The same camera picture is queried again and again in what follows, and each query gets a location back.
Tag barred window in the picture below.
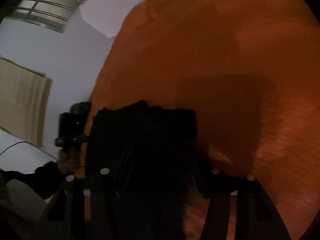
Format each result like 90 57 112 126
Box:
4 0 87 33

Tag person's left hand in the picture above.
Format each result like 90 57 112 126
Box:
57 148 85 173

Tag orange fleece bed blanket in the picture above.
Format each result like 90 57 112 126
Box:
90 0 319 239

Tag person's left forearm black sleeve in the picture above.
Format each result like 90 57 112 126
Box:
1 161 66 199

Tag beige curtain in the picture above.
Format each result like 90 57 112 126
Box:
1 57 52 146

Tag black t-shirt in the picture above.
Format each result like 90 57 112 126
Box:
85 100 197 239

